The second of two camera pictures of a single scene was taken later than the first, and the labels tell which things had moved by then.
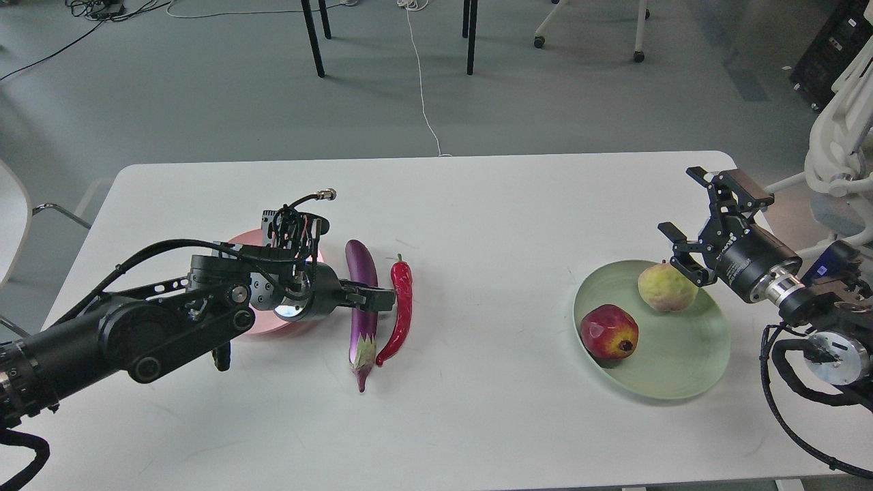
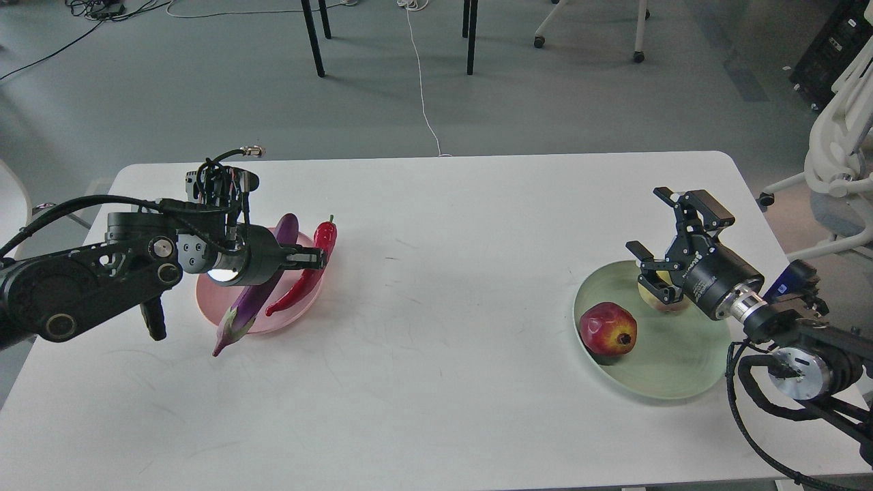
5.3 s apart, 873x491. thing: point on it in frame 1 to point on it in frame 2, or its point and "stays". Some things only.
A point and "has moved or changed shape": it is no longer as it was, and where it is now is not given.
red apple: [610, 332] stays
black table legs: [307, 10] stays
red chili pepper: [402, 276] to [324, 237]
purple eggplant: [363, 324] has moved or changed shape
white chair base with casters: [644, 13] stays
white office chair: [839, 149] stays
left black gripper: [316, 291] to [258, 257]
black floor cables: [102, 11] stays
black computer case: [841, 34] stays
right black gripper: [748, 260] to [709, 276]
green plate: [678, 354] stays
